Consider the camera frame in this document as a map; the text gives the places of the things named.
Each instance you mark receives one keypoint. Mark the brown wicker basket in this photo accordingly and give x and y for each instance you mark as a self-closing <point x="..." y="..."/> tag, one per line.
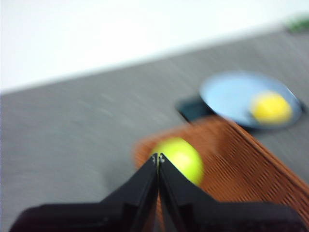
<point x="241" y="164"/>

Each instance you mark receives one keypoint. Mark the black flat tray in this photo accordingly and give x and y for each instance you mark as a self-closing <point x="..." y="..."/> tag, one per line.
<point x="193" y="108"/>

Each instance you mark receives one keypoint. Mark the blue plate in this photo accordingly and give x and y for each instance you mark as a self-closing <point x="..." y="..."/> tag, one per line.
<point x="224" y="96"/>

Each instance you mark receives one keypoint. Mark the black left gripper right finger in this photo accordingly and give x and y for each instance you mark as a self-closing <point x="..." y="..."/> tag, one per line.
<point x="205" y="215"/>

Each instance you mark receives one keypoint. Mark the green cucumber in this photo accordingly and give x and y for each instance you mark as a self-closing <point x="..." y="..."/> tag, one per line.
<point x="299" y="24"/>

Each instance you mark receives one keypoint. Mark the yellow lemon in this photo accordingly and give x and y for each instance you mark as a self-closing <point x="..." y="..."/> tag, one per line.
<point x="271" y="108"/>

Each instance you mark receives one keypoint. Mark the green apple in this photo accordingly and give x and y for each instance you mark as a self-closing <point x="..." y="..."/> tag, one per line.
<point x="183" y="159"/>

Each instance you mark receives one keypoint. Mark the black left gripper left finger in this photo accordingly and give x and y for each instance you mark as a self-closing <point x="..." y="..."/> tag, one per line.
<point x="108" y="215"/>

